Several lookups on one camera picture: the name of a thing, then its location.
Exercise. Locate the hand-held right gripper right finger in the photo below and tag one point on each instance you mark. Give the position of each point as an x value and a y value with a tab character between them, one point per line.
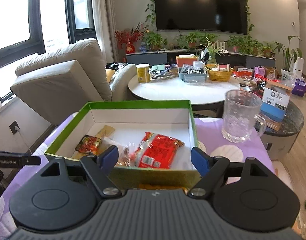
200	161

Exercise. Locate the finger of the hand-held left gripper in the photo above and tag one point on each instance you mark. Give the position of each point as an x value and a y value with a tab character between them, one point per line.
32	160

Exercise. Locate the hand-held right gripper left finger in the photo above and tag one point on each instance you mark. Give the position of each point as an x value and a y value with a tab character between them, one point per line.
109	158

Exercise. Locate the clear packet brown snack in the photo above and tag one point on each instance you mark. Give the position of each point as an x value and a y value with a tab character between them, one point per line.
123	155

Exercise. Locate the small dark red packet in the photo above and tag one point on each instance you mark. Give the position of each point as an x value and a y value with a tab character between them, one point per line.
89	145

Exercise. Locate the large red noodle packet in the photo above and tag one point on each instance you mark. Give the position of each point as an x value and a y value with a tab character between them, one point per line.
155	153

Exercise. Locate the green cardboard box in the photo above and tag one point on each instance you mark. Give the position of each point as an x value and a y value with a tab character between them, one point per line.
143	110

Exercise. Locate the purple floral tablecloth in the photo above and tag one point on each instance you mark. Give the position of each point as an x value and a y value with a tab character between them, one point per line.
210	130

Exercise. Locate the clear glass mug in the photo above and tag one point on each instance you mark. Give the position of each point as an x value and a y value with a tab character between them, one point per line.
240	117

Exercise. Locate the round white table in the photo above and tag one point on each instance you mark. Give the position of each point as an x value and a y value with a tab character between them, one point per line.
173	92

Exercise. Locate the beige recliner armchair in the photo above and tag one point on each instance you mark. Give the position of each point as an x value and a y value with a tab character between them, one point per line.
60	85

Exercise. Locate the yellow cushion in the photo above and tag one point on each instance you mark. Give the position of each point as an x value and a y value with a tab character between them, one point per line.
110	75

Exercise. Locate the blue grey plastic basket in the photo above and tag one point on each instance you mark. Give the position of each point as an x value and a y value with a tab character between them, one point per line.
192	75

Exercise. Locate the yellow woven basket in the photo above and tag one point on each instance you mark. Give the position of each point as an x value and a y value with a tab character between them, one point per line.
219	75

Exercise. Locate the yellow canister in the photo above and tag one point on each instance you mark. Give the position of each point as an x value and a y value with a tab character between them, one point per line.
143	73

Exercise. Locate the blue white carton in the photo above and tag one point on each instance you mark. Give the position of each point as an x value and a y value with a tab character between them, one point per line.
274	105

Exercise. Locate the glass jar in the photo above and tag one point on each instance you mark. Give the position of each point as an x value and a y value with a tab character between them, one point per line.
250	82

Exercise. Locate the red white carton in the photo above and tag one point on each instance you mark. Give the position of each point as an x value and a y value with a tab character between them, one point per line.
243	73

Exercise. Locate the dark round side table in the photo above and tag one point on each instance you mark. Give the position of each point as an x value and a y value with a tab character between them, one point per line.
293	122

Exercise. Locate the orange tissue box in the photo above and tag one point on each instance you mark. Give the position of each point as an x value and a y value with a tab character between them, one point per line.
186	61

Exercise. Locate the pink box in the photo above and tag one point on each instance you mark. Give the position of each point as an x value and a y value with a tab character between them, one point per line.
260	72

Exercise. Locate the grey television cabinet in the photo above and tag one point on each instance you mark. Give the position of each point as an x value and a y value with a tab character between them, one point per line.
148	56

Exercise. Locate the spider plant in vase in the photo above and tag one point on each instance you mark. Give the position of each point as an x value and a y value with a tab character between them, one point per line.
213	50

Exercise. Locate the row of potted plants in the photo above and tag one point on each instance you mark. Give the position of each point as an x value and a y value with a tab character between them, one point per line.
193	40

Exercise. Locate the red berry plant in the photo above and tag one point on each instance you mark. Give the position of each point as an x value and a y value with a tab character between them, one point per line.
129	38

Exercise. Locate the purple paper bag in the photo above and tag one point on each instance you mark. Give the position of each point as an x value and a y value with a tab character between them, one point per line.
300	87

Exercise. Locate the white humidifier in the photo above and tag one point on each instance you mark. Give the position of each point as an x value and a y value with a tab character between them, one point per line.
298	66

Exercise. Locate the tall plant in white pot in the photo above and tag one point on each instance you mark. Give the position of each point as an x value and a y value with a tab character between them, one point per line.
289	55

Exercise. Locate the large black framed window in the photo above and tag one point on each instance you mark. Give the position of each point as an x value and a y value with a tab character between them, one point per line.
35	17

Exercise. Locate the narrow black framed window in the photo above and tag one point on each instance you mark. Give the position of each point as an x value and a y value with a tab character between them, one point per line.
69	10

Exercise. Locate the hanging green vine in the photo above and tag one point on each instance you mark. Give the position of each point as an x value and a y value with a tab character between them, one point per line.
249	12
150	2

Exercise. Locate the black wall socket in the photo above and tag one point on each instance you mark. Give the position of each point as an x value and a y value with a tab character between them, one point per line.
14	127

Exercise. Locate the black wall television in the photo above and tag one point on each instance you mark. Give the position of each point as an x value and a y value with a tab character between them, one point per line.
200	5

